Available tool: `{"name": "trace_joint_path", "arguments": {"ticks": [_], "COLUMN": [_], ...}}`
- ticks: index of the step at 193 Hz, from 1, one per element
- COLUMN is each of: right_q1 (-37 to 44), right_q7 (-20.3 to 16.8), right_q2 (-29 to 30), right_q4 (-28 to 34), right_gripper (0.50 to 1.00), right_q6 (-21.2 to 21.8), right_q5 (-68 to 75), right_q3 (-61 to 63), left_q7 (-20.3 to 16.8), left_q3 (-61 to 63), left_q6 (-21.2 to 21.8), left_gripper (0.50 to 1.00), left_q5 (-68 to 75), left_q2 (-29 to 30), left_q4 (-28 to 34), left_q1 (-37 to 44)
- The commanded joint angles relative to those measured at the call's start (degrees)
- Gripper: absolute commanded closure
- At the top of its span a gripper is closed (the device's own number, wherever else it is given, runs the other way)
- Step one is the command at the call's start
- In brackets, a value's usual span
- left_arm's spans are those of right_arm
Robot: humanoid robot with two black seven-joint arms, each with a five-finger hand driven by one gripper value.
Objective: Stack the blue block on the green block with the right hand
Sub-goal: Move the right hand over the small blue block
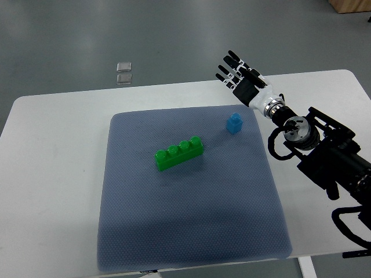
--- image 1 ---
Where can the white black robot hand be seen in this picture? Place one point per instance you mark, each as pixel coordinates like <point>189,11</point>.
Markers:
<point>249,86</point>

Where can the blue toy block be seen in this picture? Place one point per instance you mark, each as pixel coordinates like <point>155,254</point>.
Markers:
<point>234,123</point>

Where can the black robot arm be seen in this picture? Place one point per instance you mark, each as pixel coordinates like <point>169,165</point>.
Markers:
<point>328,157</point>

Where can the green four-stud toy block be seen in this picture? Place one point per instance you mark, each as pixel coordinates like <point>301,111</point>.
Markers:
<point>177,154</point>

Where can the wooden furniture corner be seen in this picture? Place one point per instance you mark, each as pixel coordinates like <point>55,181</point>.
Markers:
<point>350,6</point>

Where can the upper metal floor plate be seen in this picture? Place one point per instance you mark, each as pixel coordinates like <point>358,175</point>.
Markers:
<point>124,67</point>

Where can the blue-grey textured mat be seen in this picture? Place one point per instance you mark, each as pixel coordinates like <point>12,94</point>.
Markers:
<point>221,206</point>

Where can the white table leg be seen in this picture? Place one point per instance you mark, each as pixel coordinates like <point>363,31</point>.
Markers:
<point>307,267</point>

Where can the black label under table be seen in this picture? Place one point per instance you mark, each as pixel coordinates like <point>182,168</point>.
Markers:
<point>147,272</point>

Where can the black table control panel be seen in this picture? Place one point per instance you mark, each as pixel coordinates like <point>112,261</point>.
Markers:
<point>356,254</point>

